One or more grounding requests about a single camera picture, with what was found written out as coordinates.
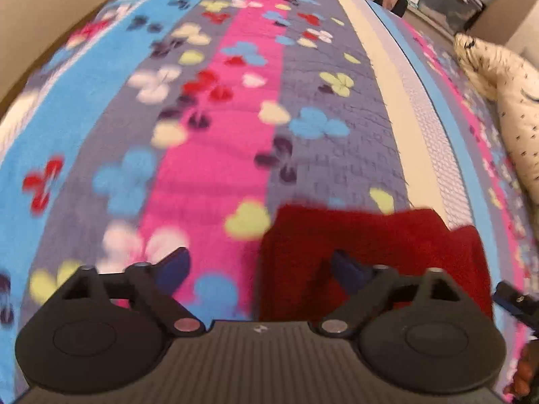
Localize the red knit cardigan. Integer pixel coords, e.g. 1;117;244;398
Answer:
256;204;494;323

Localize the cream printed pillow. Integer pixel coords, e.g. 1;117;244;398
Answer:
454;33;539;203

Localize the colourful butterfly printed blanket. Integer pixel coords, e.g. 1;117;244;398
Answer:
0;0;539;404

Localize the brown cardboard box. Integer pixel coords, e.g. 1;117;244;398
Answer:
476;0;539;53

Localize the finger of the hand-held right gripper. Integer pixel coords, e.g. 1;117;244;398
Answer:
492;282;539;329

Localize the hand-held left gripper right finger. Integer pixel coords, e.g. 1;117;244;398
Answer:
316;249;467;338

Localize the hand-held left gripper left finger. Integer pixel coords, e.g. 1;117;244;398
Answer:
56;247;206;338

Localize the person's right hand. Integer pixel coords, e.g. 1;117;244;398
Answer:
503;339;539;400

